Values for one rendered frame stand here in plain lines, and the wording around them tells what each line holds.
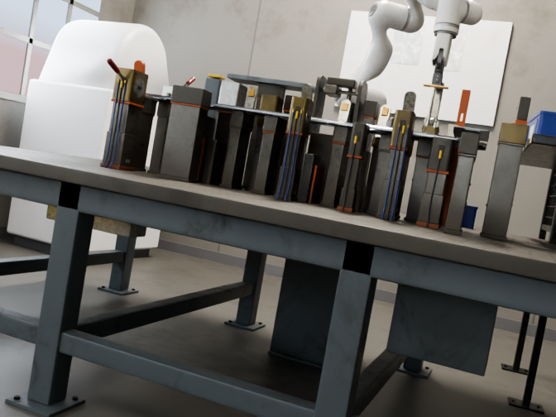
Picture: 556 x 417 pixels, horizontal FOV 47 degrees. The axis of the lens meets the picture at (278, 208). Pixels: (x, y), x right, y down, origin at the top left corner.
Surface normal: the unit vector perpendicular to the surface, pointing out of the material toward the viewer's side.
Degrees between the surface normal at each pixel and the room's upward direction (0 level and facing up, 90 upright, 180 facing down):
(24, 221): 90
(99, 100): 90
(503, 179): 90
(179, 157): 90
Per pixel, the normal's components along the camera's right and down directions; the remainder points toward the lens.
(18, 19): 0.92, 0.18
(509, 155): -0.29, 0.00
